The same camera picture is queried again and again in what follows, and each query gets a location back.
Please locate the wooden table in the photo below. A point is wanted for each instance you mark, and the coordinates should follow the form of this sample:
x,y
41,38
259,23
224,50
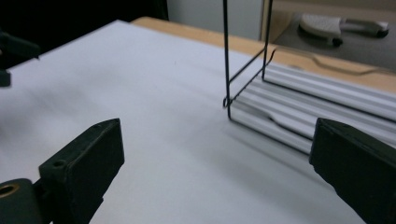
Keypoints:
x,y
205,34

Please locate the wooden desk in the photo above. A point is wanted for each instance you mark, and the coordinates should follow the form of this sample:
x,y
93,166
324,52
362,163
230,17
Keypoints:
x,y
281,18

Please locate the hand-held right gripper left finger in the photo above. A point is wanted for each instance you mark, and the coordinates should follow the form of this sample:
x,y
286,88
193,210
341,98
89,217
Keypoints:
x,y
87,161

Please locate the black curtain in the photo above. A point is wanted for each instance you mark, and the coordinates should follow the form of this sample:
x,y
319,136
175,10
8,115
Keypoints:
x,y
77,18

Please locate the white board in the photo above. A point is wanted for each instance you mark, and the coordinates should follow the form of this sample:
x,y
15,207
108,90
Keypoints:
x,y
155,99

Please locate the white chair base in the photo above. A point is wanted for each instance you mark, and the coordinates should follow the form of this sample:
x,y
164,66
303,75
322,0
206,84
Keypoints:
x,y
320,25

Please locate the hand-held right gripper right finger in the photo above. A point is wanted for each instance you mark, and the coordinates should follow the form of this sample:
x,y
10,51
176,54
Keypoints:
x,y
358,161

